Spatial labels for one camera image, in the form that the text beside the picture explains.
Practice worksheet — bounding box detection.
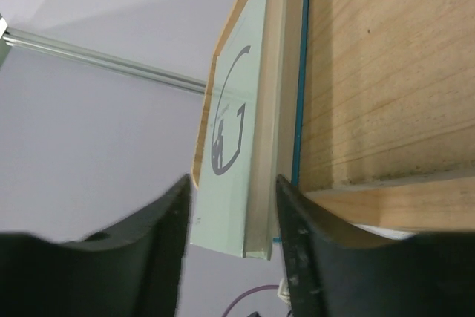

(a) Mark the pale green Gatsby book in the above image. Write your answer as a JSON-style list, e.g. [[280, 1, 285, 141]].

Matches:
[[190, 0, 269, 258]]

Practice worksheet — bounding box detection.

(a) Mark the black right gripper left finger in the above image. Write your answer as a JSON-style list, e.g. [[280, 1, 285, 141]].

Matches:
[[1, 175, 191, 316]]

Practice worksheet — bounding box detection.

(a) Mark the left aluminium frame post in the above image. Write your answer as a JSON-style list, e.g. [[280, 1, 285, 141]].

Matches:
[[1, 18, 206, 94]]

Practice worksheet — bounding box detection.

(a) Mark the wooden two-tier shelf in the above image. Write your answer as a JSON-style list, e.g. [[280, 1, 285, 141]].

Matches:
[[190, 0, 475, 240]]

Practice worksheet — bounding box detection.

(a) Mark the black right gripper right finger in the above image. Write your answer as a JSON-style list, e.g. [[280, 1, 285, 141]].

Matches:
[[275, 176, 474, 316]]

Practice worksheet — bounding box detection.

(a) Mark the blue 20000 Leagues book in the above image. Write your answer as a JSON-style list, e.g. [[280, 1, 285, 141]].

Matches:
[[275, 0, 309, 184]]

